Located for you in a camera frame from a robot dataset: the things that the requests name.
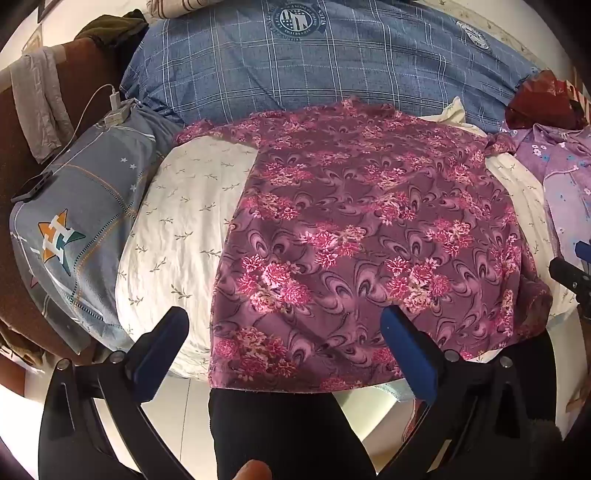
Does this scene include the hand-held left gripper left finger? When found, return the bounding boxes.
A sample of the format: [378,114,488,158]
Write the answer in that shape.
[39,305,191,480]

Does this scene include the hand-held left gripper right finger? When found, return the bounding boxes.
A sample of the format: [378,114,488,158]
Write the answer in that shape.
[379,305,539,480]

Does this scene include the purple floral garment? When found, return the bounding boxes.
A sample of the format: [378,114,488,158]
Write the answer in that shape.
[173,98,554,393]

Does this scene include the person's left hand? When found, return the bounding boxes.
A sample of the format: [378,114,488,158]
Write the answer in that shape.
[231,459,273,480]

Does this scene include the lilac floral shirt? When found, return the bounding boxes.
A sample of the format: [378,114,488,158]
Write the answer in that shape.
[501,121,591,278]

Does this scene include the tan crumpled cloth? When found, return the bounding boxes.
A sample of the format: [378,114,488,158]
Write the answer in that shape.
[0,318,44,367]

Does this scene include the person's black trousers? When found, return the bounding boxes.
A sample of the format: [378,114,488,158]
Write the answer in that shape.
[208,323,559,480]

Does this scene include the black fuzzy garment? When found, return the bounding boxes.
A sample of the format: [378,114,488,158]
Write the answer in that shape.
[531,415,571,480]

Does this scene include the red white striped box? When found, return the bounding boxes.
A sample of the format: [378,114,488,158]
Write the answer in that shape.
[564,79,589,112]

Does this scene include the dark red cloth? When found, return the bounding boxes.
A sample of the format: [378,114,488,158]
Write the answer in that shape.
[505,69,591,132]

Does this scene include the white leaf-print quilt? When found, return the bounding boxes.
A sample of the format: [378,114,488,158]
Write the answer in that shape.
[115,96,578,402]

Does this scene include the grey star-print pillow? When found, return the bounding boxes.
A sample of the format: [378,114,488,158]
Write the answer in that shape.
[9,106,185,356]

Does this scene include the black phone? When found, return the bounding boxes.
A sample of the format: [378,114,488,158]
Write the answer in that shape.
[10,170,55,204]

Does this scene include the white power strip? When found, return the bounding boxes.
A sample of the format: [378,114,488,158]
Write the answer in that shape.
[104,90,137,126]

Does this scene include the grey towel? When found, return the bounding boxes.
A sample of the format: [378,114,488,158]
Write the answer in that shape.
[9,46,77,164]

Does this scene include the blue plaid quilt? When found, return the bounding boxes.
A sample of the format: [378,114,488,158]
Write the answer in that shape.
[119,0,543,134]

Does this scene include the olive green cloth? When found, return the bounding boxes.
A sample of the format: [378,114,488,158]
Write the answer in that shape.
[74,8,148,44]

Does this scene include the striped beige pillow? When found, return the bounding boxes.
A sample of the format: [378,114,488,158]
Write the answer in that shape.
[145,0,208,19]

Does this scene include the white charging cable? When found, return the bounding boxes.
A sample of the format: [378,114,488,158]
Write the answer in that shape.
[44,83,116,178]

